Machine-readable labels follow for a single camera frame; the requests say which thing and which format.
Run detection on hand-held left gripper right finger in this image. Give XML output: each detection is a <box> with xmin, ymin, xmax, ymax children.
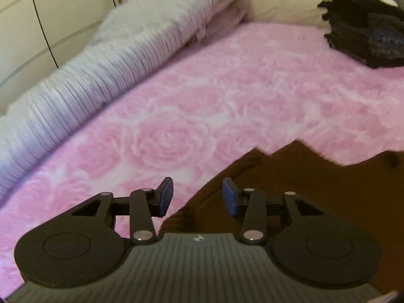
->
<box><xmin>222</xmin><ymin>178</ymin><xmax>329</xmax><ymax>245</ymax></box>

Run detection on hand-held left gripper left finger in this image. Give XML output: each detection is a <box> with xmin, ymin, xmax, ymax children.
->
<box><xmin>72</xmin><ymin>177</ymin><xmax>175</xmax><ymax>245</ymax></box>

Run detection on brown knit sweater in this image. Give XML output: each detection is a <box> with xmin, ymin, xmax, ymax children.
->
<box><xmin>159</xmin><ymin>139</ymin><xmax>404</xmax><ymax>294</ymax></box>

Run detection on black clothes pile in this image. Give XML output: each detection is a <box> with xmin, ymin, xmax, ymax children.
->
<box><xmin>317</xmin><ymin>0</ymin><xmax>404</xmax><ymax>69</ymax></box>

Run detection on pink floral bed blanket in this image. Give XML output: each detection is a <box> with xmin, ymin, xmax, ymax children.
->
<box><xmin>0</xmin><ymin>22</ymin><xmax>404</xmax><ymax>294</ymax></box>

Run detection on grey striped rolled quilt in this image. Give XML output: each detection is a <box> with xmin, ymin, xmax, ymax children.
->
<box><xmin>0</xmin><ymin>0</ymin><xmax>246</xmax><ymax>203</ymax></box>

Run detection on cream pillow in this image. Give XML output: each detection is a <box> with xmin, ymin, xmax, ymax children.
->
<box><xmin>244</xmin><ymin>0</ymin><xmax>399</xmax><ymax>36</ymax></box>

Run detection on cream panelled wardrobe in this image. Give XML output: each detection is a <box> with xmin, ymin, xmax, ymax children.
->
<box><xmin>0</xmin><ymin>0</ymin><xmax>124</xmax><ymax>114</ymax></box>

